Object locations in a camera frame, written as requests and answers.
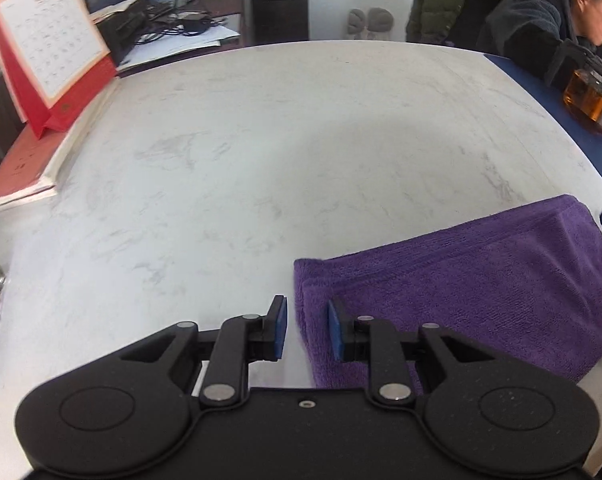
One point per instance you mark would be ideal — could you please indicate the olive green puffer jacket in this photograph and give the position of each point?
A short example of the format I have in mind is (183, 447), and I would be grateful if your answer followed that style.
(436, 5)

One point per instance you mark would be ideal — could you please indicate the purple towel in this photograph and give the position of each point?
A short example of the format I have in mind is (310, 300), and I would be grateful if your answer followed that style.
(456, 280)

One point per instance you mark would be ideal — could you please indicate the black water dispenser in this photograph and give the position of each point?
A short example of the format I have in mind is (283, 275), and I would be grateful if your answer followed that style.
(278, 15)

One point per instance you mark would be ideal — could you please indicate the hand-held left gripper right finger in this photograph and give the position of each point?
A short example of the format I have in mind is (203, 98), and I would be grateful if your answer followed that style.
(335, 330)

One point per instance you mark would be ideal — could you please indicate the blue table mat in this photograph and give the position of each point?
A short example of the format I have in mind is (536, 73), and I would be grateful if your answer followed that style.
(556, 105)

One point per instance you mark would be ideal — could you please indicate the grey slipper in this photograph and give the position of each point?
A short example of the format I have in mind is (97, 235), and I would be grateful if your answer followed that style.
(381, 21)
(357, 22)

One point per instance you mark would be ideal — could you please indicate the pink textbook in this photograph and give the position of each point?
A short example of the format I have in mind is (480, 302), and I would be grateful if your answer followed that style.
(26, 165)

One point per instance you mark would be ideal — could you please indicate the black inkjet printer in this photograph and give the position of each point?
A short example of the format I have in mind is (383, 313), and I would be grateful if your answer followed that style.
(123, 30)

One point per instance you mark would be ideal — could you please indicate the black power adapter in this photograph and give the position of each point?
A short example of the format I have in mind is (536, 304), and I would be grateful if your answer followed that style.
(196, 22)

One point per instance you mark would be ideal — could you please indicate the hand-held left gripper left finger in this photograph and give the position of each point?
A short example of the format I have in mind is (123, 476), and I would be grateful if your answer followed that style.
(280, 327)

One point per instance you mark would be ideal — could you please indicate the glass teapot amber tea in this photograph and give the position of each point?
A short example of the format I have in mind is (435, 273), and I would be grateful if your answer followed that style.
(586, 100)

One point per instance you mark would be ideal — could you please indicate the dark wooden desk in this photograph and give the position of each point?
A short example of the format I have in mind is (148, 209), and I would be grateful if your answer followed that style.
(231, 7)

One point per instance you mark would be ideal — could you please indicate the white paper sheets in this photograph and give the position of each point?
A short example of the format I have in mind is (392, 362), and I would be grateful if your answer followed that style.
(181, 45)

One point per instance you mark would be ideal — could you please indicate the red desk calendar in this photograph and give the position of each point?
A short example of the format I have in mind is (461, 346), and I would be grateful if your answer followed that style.
(51, 40)

